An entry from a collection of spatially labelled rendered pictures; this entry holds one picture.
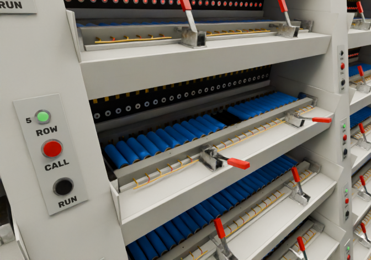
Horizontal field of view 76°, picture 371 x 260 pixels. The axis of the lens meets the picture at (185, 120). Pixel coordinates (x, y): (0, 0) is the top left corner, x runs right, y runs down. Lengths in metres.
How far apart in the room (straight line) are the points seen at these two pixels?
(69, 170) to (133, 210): 0.11
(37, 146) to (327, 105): 0.67
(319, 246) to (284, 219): 0.27
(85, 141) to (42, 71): 0.08
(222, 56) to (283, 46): 0.18
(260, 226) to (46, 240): 0.43
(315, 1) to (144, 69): 0.54
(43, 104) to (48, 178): 0.08
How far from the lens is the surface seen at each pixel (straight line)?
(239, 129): 0.49
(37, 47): 0.28
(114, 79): 0.30
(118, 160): 0.40
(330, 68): 0.73
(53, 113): 0.28
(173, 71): 0.34
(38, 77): 0.28
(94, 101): 0.44
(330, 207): 0.87
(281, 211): 0.65
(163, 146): 0.42
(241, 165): 0.36
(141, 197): 0.36
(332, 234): 0.92
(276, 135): 0.55
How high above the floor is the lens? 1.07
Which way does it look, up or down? 12 degrees down
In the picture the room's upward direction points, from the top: 10 degrees counter-clockwise
